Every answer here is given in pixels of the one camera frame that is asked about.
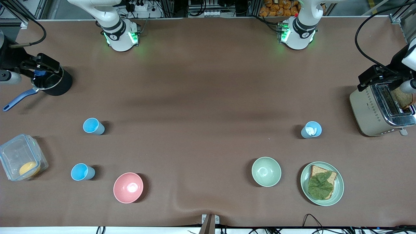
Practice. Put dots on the pink bowl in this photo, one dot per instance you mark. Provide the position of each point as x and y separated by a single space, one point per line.
128 188

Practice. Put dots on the clear plastic food container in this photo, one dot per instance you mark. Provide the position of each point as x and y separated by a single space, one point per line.
16 156

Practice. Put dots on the white power strip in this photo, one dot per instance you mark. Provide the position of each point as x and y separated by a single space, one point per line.
143 6

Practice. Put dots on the green lettuce leaf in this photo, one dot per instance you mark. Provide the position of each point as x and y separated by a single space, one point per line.
320 187

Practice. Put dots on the brown bread slice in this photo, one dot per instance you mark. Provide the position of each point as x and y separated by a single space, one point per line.
317 170

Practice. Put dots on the brown toast slice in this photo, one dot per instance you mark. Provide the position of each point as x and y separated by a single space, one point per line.
401 99

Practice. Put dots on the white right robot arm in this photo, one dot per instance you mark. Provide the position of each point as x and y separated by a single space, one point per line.
117 32

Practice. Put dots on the beige and chrome toaster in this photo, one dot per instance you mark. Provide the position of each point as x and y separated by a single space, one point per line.
367 110

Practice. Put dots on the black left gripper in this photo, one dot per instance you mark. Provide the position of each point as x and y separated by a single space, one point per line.
397 60

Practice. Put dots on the aluminium frame rail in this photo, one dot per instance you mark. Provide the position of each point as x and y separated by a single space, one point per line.
395 19

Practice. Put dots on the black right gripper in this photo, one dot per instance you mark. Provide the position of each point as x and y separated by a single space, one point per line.
9 59

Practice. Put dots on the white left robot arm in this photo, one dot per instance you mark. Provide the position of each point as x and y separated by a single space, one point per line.
300 31

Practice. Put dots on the bag of orange fruits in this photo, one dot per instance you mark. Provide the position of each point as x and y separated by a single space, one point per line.
279 8

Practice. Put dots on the pale green bowl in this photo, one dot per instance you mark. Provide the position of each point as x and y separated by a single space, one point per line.
266 171

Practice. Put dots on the pale green plate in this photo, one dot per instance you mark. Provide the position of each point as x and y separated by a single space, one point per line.
338 190

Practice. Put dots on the orange food piece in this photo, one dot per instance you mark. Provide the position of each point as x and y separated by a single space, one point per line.
28 169

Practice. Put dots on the blue plastic cup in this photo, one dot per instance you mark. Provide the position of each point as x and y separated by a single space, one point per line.
91 126
80 172
310 130

